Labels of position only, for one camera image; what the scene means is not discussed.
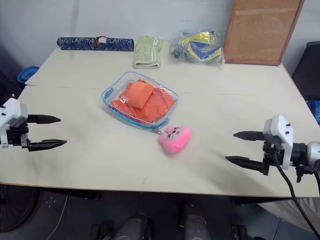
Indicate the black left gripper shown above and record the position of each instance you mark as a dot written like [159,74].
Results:
[17,136]

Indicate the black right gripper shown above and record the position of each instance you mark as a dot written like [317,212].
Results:
[270,152]

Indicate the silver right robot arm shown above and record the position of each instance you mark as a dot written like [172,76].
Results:
[312,152]

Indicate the dark blue fabric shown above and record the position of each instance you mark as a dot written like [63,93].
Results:
[315,111]

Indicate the clear pouch with orange cloth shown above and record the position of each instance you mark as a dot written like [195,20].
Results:
[112,96]

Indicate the orange cloth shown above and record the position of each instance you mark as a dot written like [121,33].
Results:
[150,110]

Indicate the plastic bag with yellow-blue fabric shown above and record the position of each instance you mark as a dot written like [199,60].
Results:
[200,47]

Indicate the blue plastic basin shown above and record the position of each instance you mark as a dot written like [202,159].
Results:
[27,73]

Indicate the blue patterned scroll case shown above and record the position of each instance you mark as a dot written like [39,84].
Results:
[75,43]

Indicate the black chair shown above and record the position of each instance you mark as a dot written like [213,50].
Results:
[308,67]

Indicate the folded light green towel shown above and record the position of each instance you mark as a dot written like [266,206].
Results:
[146,52]

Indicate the dark rounded shape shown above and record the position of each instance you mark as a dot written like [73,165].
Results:
[133,227]

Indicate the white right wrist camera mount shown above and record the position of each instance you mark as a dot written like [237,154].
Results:
[281,130]

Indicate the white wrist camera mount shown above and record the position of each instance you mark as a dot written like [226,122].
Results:
[11,111]
[281,130]

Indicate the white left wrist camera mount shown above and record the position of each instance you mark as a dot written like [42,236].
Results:
[11,111]

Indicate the cork board with wooden frame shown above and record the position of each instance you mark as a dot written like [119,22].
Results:
[260,32]

